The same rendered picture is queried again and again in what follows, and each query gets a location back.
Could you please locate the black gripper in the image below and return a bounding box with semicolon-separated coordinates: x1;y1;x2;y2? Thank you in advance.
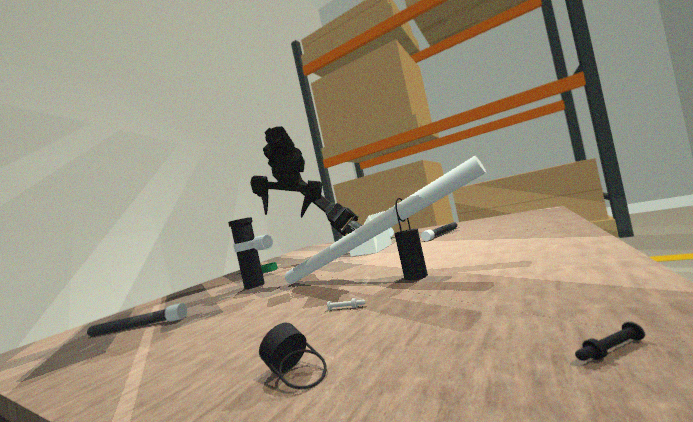
250;173;322;218

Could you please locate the pale grey cup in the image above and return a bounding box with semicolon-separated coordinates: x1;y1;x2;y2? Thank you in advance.
233;235;273;252

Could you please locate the black bolt with nut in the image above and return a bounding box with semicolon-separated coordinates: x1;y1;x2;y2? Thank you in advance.
575;321;645;360

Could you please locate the black post with cap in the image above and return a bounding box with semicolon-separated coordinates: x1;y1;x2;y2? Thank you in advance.
228;217;265;289

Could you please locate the green ring clamp with two tabs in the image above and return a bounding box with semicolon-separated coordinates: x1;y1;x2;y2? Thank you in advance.
261;262;278;273

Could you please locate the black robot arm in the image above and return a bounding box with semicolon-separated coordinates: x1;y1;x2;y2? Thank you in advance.
263;126;362;236

